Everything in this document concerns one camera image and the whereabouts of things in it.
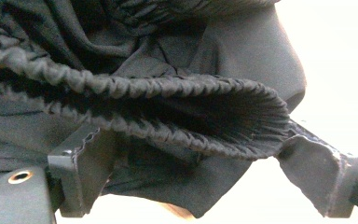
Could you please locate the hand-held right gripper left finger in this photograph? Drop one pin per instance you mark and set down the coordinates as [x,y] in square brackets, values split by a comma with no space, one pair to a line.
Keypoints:
[84,168]

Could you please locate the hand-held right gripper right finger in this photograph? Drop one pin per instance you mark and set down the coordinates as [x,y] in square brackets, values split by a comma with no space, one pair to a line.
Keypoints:
[320,174]

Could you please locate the black pants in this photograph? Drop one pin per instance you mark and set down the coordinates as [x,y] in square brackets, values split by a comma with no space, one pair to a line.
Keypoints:
[136,87]

